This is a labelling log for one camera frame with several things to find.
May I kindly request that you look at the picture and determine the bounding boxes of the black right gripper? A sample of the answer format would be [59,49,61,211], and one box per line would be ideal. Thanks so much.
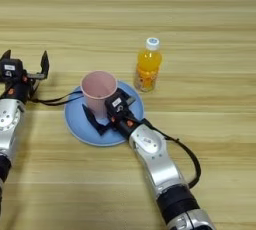
[81,87,146,140]

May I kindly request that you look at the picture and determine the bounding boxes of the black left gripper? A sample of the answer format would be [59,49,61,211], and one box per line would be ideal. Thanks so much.
[0,49,51,104]

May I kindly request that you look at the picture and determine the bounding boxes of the pink plastic cup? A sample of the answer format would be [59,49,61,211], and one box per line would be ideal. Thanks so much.
[80,70,119,120]

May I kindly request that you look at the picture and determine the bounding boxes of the orange juice bottle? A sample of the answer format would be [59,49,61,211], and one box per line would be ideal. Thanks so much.
[133,37,163,93]

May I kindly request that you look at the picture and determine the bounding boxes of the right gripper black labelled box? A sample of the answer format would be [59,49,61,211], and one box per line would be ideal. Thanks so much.
[104,91,137,117]

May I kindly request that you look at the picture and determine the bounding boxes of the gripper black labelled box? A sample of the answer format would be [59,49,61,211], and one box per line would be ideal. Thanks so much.
[0,58,24,79]
[104,91,137,117]

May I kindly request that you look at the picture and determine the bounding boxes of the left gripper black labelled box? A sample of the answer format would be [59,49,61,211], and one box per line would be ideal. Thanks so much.
[0,58,24,79]

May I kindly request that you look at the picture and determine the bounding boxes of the blue round plate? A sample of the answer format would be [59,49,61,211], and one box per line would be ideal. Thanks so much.
[64,79,145,148]

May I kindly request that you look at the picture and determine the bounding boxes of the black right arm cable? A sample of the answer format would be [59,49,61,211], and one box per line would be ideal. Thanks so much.
[141,117,202,190]

